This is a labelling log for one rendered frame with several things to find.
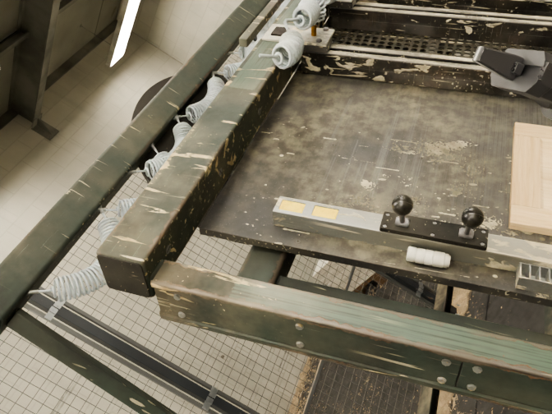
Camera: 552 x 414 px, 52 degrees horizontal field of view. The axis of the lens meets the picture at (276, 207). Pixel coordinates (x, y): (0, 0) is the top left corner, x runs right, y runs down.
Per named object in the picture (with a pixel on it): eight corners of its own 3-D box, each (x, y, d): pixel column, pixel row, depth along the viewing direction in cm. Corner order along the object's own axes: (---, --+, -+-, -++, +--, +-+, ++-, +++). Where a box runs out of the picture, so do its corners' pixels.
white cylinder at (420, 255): (405, 264, 109) (448, 272, 107) (407, 253, 107) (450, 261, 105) (407, 253, 111) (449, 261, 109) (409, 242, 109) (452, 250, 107)
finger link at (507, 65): (482, 41, 75) (521, 57, 77) (471, 65, 76) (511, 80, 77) (488, 42, 74) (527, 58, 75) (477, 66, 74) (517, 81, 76)
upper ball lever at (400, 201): (410, 235, 111) (411, 213, 98) (390, 232, 112) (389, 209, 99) (413, 217, 112) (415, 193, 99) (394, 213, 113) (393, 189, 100)
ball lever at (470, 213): (474, 247, 107) (484, 226, 95) (453, 243, 108) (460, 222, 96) (477, 228, 108) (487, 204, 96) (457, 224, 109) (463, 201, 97)
